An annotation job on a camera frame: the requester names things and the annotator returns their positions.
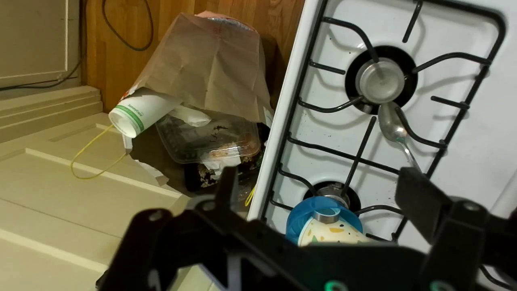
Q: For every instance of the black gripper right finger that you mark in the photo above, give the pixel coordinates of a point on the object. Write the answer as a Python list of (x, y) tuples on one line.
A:
[(454, 227)]

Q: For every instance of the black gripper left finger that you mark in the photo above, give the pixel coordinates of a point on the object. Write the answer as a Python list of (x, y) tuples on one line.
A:
[(156, 244)]

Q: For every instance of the silver metal spoon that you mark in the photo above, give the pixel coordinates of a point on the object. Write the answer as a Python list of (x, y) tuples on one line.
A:
[(394, 130)]

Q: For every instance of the black plastic food tray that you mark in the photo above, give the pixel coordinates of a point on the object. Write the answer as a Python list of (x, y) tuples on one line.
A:
[(192, 143)]

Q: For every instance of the white green-striped paper cup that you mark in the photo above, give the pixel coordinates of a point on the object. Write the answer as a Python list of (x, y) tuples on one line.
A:
[(135, 113)]

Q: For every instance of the blue bowl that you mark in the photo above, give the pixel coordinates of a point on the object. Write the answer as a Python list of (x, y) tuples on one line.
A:
[(316, 206)]

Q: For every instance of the patterned cream cup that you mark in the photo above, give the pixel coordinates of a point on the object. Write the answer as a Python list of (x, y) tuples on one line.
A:
[(331, 229)]

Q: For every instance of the black front stove grate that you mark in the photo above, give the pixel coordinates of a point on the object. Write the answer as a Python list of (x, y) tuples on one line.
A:
[(379, 85)]

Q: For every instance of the white gas stove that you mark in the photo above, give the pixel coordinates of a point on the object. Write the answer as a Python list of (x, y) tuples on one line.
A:
[(387, 265)]

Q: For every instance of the brown paper bag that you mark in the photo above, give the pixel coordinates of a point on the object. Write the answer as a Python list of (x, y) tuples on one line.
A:
[(210, 61)]

